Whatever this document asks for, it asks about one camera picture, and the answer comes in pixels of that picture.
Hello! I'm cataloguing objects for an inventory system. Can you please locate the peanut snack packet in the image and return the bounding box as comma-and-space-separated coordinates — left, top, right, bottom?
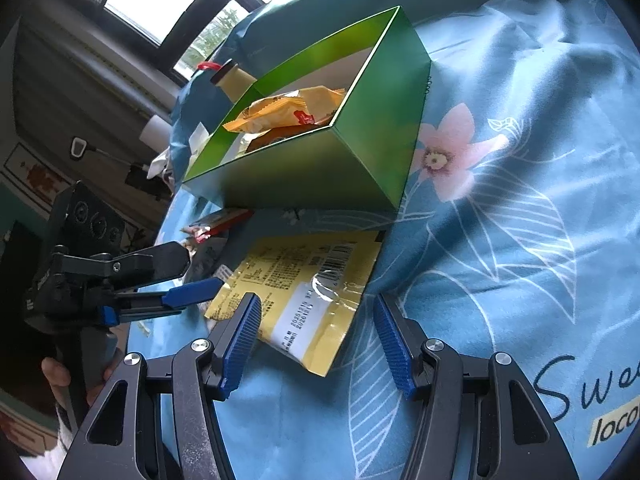
183, 236, 228, 284

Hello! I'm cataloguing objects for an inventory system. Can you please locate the white red blue snack bag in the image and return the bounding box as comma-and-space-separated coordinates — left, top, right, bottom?
181, 208, 254, 244

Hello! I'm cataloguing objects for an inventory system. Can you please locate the yellow snack bag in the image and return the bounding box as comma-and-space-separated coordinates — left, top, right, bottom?
204, 231, 385, 377

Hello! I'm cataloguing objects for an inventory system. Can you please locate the orange snack packet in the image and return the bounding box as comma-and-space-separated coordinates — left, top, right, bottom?
246, 125, 319, 153

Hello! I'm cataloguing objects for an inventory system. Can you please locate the tan yellow snack packet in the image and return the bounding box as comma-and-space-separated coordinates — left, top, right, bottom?
224, 86, 346, 133

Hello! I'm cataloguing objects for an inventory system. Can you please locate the person's left hand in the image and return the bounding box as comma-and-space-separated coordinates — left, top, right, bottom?
40, 349, 124, 409

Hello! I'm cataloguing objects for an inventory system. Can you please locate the phone selfie stick stand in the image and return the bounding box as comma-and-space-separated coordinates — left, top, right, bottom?
68, 136, 171, 202

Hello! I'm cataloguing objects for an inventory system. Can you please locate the white paper roll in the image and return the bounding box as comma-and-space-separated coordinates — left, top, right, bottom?
139, 115, 171, 153

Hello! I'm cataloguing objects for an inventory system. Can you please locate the tissue pack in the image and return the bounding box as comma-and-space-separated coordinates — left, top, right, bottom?
189, 122, 210, 156

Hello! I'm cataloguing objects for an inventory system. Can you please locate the blue floral bedsheet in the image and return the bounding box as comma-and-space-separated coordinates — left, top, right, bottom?
216, 0, 639, 479

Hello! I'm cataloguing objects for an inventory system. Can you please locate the yellow bear bottle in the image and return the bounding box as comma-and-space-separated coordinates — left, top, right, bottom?
198, 58, 256, 104

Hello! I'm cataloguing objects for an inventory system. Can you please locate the green cardboard box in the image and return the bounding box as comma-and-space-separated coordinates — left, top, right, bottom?
182, 6, 431, 211

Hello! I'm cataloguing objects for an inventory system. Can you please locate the wall picture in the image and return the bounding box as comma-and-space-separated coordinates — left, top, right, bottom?
1, 142, 73, 216

